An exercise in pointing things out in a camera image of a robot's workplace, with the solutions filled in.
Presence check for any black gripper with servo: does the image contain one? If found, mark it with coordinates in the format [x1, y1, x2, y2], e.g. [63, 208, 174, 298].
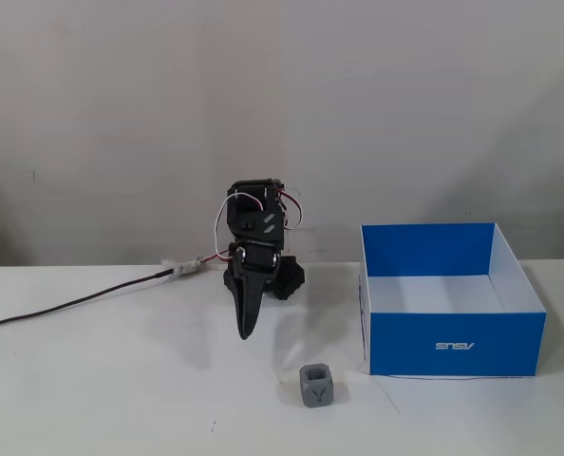
[223, 238, 284, 340]

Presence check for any gray 3D printed block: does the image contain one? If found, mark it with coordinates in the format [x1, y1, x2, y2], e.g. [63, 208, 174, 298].
[298, 363, 336, 409]

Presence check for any blue and white cardboard box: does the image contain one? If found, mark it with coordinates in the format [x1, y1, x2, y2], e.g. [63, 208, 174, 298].
[357, 221, 548, 377]

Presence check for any white cable connector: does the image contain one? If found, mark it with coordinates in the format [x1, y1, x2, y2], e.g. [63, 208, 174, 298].
[160, 256, 205, 277]

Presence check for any white servo wire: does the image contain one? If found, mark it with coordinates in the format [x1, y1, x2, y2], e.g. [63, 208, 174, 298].
[212, 191, 265, 267]

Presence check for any red servo wire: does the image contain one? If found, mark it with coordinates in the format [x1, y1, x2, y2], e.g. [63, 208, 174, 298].
[271, 184, 308, 232]

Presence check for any black power cable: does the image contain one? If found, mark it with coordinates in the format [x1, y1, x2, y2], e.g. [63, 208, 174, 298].
[0, 267, 176, 333]

